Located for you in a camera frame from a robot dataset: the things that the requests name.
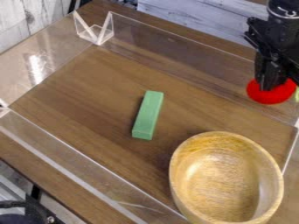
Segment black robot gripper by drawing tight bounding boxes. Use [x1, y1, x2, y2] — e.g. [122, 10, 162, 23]
[245, 11, 299, 91]

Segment red fuzzy ball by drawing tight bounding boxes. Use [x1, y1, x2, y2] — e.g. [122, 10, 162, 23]
[247, 80, 297, 105]

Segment small light green object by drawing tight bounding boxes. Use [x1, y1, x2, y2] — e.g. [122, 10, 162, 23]
[294, 87, 299, 103]

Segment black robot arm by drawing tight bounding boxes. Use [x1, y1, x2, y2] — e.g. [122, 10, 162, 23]
[245, 0, 299, 91]

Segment green rectangular block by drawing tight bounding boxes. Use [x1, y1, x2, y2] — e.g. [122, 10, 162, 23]
[132, 91, 164, 140]

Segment oval wooden bowl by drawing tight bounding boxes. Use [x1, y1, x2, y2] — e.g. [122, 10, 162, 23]
[170, 131, 285, 224]

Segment clear acrylic table barrier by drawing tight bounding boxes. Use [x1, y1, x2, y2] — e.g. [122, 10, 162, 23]
[0, 11, 299, 224]

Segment clear acrylic corner bracket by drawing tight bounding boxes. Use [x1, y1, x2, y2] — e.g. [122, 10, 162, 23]
[72, 11, 115, 46]

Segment black clamp with cable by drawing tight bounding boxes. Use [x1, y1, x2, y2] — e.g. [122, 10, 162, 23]
[0, 185, 66, 224]

